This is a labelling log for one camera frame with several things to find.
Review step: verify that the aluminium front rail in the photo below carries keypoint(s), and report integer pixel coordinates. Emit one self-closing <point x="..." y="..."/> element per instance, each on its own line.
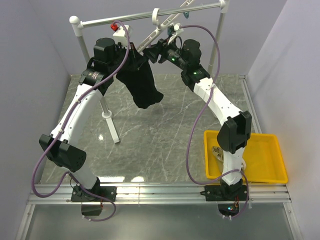
<point x="155" y="211"/>

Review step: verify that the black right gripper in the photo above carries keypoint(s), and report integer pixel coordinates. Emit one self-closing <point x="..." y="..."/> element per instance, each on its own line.
<point x="161" y="48"/>

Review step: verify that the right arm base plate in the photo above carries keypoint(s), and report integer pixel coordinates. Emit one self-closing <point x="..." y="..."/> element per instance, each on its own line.
<point x="218" y="193"/>

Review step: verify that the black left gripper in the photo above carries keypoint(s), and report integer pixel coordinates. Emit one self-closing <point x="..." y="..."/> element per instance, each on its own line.
<point x="119" y="48"/>

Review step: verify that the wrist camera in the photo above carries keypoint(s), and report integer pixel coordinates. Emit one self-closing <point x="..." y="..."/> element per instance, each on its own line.
<point x="174" y="30"/>
<point x="120" y="37"/>

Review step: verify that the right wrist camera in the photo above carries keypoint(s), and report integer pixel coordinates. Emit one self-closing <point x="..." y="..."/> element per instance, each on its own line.
<point x="174" y="30"/>

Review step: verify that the yellow plastic bin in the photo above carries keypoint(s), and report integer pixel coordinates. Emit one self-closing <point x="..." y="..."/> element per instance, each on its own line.
<point x="262" y="155"/>

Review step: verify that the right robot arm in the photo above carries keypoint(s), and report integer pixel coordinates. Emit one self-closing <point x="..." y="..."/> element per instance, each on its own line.
<point x="235" y="124"/>

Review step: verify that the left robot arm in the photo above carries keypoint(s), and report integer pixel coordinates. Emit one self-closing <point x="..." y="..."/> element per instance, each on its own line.
<point x="60" y="146"/>

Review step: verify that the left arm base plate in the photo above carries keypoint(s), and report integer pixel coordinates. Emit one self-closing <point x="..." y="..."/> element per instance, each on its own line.
<point x="79" y="195"/>

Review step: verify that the beige cloth in bin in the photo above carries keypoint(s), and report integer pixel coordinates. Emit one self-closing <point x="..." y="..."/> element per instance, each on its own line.
<point x="218" y="153"/>

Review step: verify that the black underwear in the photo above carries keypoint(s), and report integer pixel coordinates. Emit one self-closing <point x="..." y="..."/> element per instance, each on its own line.
<point x="137" y="76"/>

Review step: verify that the white plastic hanger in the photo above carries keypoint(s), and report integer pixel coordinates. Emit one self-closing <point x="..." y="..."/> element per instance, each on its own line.
<point x="160" y="27"/>

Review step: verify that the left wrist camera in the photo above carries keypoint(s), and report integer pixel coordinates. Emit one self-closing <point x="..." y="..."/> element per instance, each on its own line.
<point x="120" y="37"/>

